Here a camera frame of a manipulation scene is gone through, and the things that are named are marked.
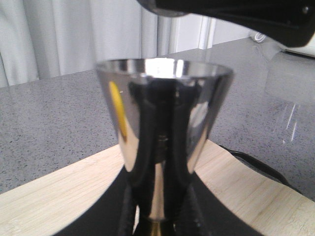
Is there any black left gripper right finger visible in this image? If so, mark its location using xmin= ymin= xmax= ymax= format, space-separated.
xmin=174 ymin=185 xmax=206 ymax=236

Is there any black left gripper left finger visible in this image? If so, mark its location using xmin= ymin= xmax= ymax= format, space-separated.
xmin=117 ymin=184 xmax=140 ymax=236

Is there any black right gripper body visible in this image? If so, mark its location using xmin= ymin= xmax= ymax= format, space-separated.
xmin=139 ymin=0 xmax=315 ymax=47

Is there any clear glass beaker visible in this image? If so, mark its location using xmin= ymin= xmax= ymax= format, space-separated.
xmin=264 ymin=51 xmax=315 ymax=147

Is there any steel double jigger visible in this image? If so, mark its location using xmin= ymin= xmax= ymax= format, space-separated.
xmin=96 ymin=58 xmax=233 ymax=236

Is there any white appliance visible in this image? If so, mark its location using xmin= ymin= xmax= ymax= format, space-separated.
xmin=280 ymin=45 xmax=315 ymax=58

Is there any wooden cutting board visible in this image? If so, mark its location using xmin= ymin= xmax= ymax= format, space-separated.
xmin=0 ymin=141 xmax=315 ymax=236

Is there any grey curtain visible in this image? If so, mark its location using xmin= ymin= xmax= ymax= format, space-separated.
xmin=0 ymin=0 xmax=250 ymax=87

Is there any white cable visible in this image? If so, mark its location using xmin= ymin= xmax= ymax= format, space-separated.
xmin=251 ymin=30 xmax=268 ymax=44

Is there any black board handle strap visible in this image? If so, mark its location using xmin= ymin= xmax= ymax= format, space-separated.
xmin=219 ymin=144 xmax=308 ymax=195

